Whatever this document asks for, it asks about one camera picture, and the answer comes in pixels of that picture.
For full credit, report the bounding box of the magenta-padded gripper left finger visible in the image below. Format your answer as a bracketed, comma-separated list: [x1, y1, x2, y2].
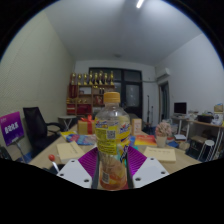
[56, 146, 100, 189]

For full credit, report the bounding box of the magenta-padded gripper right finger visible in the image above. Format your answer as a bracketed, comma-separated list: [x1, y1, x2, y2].
[125, 145, 170, 190]

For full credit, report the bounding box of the orange-capped yellow-label drink bottle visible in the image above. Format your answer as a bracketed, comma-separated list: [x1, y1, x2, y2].
[94, 91, 132, 192]

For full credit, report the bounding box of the pale yellow envelope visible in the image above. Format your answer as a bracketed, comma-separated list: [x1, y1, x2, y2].
[143, 146, 177, 163]

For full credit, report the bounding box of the beige notepad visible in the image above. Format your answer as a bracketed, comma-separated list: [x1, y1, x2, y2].
[55, 140, 86, 164]

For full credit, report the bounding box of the red-ball-tipped white stick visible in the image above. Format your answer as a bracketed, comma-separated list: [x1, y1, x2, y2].
[48, 153, 61, 174]

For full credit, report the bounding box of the orange book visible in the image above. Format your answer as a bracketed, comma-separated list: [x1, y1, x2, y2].
[133, 134, 158, 147]

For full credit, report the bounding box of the colourful printed book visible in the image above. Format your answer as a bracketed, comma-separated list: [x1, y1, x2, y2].
[65, 133, 98, 146]

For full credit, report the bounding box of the flower bouquet in white pot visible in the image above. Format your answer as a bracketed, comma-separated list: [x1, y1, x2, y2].
[154, 121, 173, 149]

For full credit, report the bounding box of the yellow gift box red ribbon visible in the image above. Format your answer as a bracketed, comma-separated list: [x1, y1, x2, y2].
[77, 115, 97, 136]

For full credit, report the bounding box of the small brown cardboard box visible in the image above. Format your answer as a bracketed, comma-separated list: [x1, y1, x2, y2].
[130, 117, 143, 136]

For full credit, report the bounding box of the small white round table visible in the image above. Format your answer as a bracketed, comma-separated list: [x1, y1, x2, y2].
[58, 115, 78, 132]

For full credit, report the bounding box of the black tripod stand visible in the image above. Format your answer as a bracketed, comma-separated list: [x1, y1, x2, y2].
[145, 94, 152, 133]

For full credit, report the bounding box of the black office chair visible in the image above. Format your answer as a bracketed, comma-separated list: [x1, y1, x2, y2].
[22, 106, 64, 158]

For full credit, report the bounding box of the white round stool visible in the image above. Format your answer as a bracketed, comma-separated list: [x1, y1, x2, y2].
[202, 139, 216, 161]

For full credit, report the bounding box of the computer monitor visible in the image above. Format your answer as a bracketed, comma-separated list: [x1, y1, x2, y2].
[173, 101, 188, 116]

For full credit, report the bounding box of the wooden side desk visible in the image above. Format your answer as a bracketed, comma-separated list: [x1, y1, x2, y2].
[171, 113, 224, 148]

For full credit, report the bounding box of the wooden shelf unit with trophies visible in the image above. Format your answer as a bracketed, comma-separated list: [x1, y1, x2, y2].
[65, 70, 116, 117]

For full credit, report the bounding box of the black pot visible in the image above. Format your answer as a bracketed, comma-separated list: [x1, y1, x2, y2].
[197, 114, 214, 124]

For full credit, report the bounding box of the purple sign board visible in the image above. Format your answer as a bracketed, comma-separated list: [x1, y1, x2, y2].
[0, 111, 25, 147]

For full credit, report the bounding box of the dark framed window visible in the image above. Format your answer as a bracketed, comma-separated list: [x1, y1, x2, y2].
[88, 67, 144, 118]

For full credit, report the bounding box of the white wall air conditioner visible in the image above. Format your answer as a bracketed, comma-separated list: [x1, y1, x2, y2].
[155, 67, 171, 82]

